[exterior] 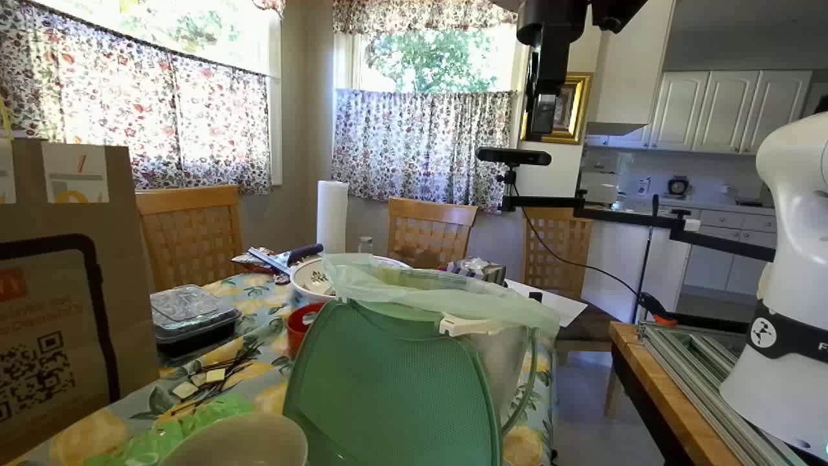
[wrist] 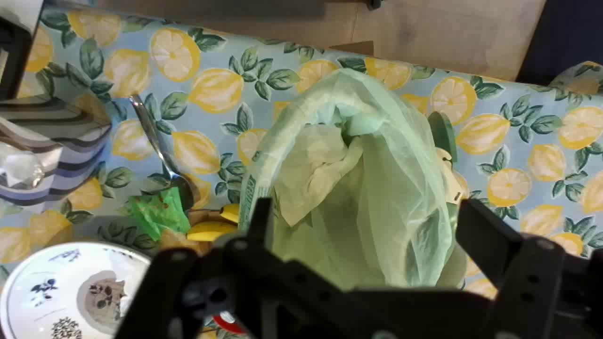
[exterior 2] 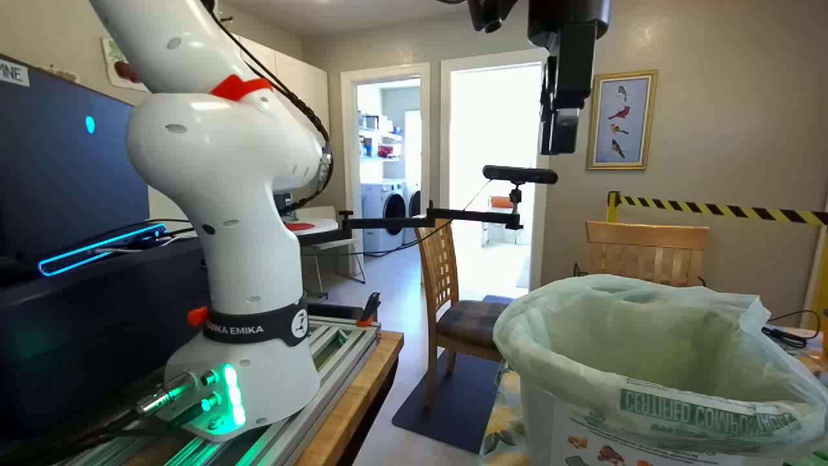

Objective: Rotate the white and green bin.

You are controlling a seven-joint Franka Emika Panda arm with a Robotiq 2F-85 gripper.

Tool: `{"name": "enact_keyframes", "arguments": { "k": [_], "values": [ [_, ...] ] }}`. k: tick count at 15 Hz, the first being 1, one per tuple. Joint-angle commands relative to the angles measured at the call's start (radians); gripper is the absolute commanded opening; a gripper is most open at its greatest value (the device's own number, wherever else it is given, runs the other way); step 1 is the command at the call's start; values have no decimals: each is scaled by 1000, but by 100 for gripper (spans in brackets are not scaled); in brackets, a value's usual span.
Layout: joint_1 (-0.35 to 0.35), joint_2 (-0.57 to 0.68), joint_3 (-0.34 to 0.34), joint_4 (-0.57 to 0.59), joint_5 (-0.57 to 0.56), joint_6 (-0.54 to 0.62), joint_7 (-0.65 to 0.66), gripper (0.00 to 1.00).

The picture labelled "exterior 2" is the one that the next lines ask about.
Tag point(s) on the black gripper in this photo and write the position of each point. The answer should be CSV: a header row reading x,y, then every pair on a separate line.
x,y
571,34

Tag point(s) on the pale green bin liner bag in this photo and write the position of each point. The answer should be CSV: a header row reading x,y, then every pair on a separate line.
x,y
654,344

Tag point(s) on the white and green bin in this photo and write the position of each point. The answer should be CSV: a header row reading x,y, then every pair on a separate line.
x,y
560,436

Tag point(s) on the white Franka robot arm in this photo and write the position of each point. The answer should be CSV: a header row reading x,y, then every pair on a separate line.
x,y
222,172

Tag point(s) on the wooden lattice-back chair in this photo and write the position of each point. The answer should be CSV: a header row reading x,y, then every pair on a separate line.
x,y
646,249

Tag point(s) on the yellow black caution tape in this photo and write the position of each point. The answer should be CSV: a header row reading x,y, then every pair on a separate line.
x,y
714,207

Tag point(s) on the grey washing machine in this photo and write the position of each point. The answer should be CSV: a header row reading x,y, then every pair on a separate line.
x,y
377,211

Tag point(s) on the wooden chair blue cushion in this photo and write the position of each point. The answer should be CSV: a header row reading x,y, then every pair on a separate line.
x,y
467,320

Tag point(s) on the red clamp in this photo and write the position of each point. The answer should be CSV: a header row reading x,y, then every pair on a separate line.
x,y
370,308

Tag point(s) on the blue floor rug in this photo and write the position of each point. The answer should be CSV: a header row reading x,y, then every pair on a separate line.
x,y
454,404

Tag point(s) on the lemon print tablecloth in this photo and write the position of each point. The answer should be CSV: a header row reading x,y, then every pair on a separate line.
x,y
499,431

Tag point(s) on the black monitor screen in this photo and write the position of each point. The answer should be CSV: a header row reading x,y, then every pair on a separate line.
x,y
60,163

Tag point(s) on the black computer cabinet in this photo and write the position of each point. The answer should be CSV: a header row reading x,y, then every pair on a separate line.
x,y
94,344

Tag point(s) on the black camera on boom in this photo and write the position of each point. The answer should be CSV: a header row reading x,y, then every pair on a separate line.
x,y
517,174

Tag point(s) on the bird picture in frame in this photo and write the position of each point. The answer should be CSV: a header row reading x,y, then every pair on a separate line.
x,y
622,119

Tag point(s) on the aluminium rail base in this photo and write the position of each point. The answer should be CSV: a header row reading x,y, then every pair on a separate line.
x,y
337,354

